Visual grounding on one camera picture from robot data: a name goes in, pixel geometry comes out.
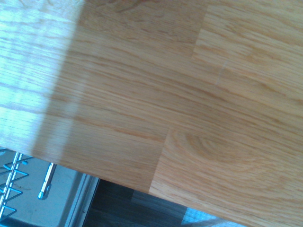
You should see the chrome metal rod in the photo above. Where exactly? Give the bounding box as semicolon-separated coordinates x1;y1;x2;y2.
37;162;58;201

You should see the wire dishwasher rack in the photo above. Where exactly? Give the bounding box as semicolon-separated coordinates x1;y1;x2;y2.
0;146;100;227

